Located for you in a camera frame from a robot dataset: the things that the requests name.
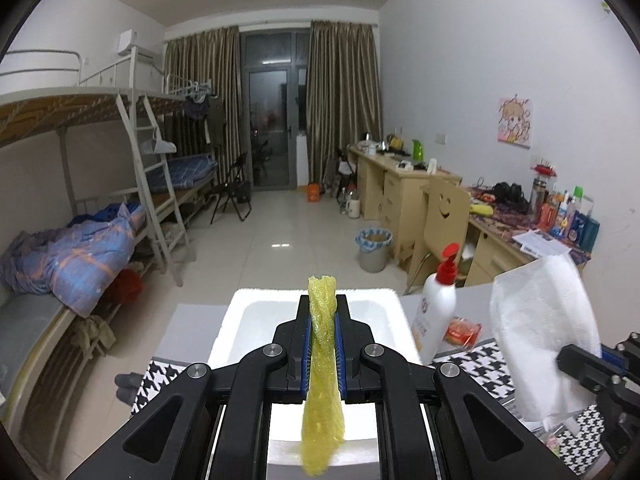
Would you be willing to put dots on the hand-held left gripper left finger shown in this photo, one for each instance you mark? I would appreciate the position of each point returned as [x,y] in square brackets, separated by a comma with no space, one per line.
[304,350]

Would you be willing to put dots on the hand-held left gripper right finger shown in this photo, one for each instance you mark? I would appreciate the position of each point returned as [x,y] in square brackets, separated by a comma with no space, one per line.
[341,350]

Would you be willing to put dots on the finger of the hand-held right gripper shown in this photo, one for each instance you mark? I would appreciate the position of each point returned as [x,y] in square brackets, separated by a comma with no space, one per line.
[582,365]
[622,342]

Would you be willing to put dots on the white paper tissue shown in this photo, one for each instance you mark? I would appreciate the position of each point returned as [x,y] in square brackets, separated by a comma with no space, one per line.
[540,320]

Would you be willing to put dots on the yellow plastic bag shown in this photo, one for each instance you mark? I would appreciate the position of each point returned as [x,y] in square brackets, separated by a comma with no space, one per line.
[322,410]

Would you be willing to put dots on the white foam box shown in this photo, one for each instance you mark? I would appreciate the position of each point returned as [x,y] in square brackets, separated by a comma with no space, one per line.
[230,330]

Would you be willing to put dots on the white lotion bottle red pump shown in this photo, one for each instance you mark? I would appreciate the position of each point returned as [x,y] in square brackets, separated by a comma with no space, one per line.
[435,315]

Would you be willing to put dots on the grey trash bin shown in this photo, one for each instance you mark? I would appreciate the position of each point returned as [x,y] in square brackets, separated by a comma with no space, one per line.
[372,255]

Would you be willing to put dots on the houndstooth tablecloth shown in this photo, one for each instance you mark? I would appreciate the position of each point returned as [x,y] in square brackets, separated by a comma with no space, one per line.
[480,370]

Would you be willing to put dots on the red snack packet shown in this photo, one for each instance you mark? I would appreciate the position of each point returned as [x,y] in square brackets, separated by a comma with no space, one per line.
[462,332]

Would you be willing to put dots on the white papers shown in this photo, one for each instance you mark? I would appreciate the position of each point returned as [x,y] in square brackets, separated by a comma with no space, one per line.
[540,245]

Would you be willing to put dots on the group of toiletry bottles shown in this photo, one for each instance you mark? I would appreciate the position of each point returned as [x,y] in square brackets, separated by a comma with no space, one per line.
[567,215]

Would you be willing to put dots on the wooden desk with patterned cloth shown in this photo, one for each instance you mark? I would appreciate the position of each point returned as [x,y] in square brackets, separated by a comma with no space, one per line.
[492,255]

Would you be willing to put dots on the white jug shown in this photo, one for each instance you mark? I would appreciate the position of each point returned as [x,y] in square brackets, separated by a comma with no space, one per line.
[354,207]

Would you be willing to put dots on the orange bucket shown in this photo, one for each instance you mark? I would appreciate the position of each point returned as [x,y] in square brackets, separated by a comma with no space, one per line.
[313,193]

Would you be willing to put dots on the wooden chair with smiley cutout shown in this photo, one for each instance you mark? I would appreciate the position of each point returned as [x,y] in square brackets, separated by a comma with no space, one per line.
[445,220]

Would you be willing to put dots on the black folding chair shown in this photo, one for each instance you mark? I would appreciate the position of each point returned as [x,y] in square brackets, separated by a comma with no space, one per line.
[232,190]

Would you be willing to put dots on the black slippers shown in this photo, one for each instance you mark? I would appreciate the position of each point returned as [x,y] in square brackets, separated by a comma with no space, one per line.
[127,387]

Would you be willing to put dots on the yellow folded umbrella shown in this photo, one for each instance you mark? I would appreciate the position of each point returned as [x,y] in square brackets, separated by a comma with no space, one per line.
[482,208]

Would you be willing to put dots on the red cloth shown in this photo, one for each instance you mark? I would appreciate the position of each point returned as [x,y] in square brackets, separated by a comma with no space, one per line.
[125,287]

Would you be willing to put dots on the white metal bunk bed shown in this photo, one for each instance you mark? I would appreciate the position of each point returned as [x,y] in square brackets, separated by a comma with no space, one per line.
[145,170]
[192,180]

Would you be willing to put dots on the blue checked mattress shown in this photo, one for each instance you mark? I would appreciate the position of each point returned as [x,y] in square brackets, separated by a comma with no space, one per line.
[192,167]

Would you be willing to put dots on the green pitcher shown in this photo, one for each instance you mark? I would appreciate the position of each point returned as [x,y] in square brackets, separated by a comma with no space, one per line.
[418,150]

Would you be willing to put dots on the glass balcony door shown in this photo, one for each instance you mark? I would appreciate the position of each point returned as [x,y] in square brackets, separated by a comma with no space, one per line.
[272,110]

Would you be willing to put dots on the blue plaid blanket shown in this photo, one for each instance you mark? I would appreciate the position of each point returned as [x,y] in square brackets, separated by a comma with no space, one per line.
[75,255]

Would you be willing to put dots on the white plastic bag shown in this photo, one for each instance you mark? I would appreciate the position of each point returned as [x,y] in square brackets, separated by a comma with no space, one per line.
[160,146]

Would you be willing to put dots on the brown curtain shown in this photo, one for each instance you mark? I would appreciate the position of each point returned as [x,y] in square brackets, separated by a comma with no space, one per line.
[215,75]
[345,100]

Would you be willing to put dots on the hanging dark clothes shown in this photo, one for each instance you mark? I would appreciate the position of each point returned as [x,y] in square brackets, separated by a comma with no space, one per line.
[196,106]

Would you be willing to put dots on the white air conditioner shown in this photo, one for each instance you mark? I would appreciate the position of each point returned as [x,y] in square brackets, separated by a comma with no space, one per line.
[142,42]

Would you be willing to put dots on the cartoon wall poster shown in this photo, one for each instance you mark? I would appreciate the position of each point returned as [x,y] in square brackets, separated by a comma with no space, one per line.
[515,122]

